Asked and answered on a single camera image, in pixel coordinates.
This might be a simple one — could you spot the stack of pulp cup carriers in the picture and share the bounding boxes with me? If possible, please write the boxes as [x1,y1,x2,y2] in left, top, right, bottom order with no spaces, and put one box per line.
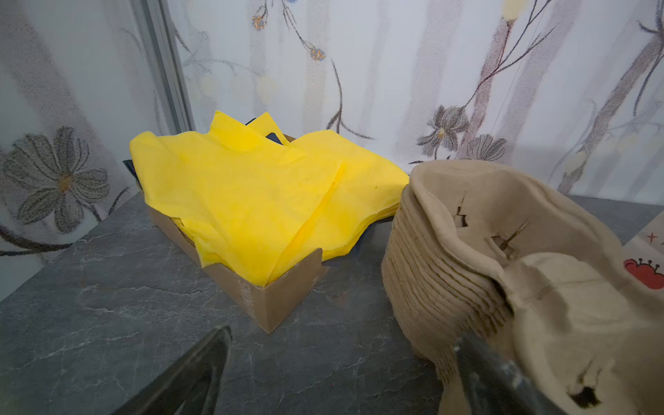
[381,160,663,414]

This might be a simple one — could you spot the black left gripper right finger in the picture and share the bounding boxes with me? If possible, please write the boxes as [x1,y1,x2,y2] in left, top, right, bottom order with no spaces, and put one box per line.
[455,331,563,415]

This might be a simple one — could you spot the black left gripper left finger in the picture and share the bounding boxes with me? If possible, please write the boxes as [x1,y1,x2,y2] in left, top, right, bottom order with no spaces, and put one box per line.
[114,326,233,414]

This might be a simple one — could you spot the red white paper gift bag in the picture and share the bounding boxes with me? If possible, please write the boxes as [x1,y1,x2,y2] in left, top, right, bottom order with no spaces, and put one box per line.
[622,213,664,293]

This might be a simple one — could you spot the yellow napkin stack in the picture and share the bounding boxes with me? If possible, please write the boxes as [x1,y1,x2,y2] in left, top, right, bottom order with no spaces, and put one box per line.
[130,112,409,286]

